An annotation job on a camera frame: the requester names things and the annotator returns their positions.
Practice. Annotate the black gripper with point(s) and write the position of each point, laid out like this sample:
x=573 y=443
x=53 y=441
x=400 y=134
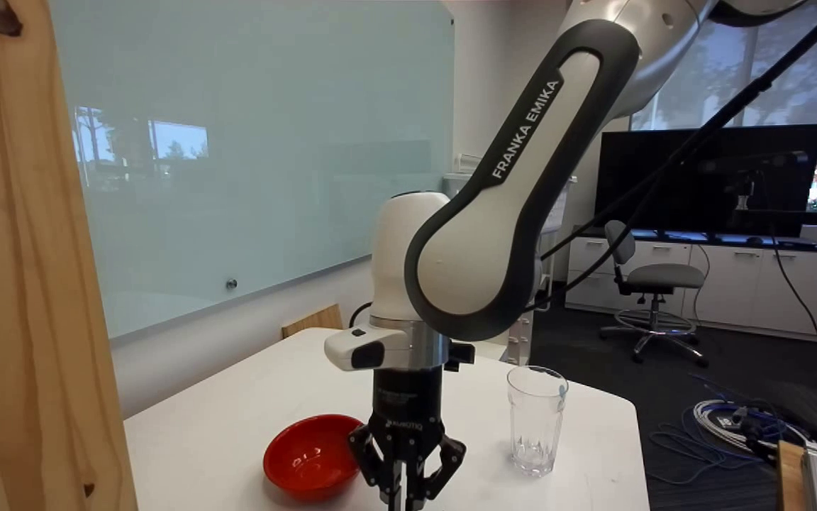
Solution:
x=410 y=401

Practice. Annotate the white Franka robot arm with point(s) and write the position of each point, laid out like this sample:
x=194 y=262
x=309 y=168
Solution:
x=504 y=216

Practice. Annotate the red bowl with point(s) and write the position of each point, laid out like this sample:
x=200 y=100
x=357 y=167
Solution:
x=309 y=459

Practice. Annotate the clear glass cup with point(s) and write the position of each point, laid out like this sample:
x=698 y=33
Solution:
x=538 y=428

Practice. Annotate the low wooden board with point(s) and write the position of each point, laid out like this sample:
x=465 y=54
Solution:
x=314 y=321

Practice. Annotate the grey office chair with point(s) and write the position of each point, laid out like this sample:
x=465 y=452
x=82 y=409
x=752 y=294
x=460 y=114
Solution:
x=660 y=279

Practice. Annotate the glass whiteboard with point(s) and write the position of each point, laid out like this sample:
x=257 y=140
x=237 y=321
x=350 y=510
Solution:
x=257 y=142

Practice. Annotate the white low cabinet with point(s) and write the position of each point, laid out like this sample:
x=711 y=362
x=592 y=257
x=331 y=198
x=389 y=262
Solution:
x=757 y=284

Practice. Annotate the large black TV screen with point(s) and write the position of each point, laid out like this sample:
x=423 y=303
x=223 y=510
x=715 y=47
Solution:
x=711 y=181

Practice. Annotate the tall wooden panel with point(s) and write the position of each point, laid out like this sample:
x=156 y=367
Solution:
x=21 y=284

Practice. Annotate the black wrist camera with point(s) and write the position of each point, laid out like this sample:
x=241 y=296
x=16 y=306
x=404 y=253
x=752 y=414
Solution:
x=460 y=357

